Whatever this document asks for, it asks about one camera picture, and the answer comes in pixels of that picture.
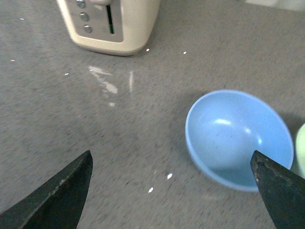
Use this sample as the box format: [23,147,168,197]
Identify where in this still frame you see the cream two-slot toaster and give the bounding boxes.
[57,0,161,56]

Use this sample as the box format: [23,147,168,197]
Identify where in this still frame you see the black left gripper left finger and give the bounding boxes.
[0,150,93,229]

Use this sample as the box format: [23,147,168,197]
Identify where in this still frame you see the green plastic bowl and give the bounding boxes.
[291,124,305,178]

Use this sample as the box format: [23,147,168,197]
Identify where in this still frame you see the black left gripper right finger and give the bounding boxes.
[250,150,305,229]

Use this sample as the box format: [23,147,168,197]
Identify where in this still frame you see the blue plastic bowl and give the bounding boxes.
[185,90,294,192]

